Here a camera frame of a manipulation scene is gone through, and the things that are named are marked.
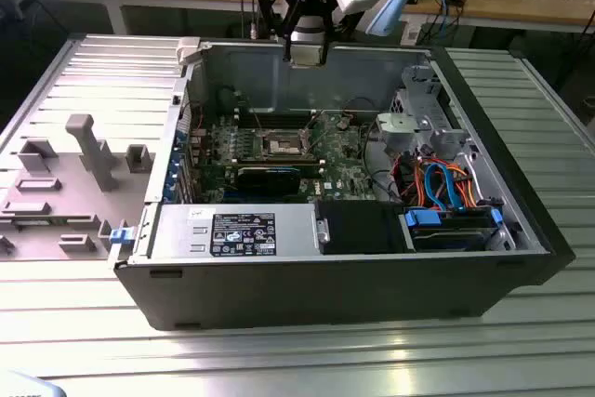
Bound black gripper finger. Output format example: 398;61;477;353
319;0;337;67
256;0;304;63

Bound CPU with silver lid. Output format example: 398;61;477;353
288;41;326;69

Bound thin metal locking lever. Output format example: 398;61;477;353
244;92;270;134

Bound black RAM slot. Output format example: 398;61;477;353
235;118;318;126
235;123;318;130
235;109;318;116
235;113;318;121

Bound CPU socket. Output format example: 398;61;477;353
258;127;311;160

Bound white label card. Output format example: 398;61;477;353
402;20;422;46

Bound grey case release latch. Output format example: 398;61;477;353
176;36;209;66

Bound green motherboard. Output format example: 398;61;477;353
185;106;399;206

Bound silver metal drive cage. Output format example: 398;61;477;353
374;64;471;164

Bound hard disk in blue carrier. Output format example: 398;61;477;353
398;205;507;253

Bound silver power supply unit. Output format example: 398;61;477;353
149;203;323;262

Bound black open PC case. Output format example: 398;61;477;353
107;36;576;332

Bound blue case latch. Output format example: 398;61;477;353
110;226;135;245

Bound grey parts rack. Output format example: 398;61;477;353
0;112;157;264

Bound white rounded object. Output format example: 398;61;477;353
0;368;64;397

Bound thin black looped cable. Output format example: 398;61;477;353
341;97;380;117

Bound black fan cable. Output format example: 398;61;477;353
217;84;248;115

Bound blue network cable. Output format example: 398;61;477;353
438;0;467;46

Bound thin red wire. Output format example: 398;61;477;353
182;102;206;132

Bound red data wire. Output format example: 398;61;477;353
391;154;424;201

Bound blue data wire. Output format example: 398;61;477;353
423;160;448;211
436;162;467;212

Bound orange red power wires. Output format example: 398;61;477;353
408;162;474;210

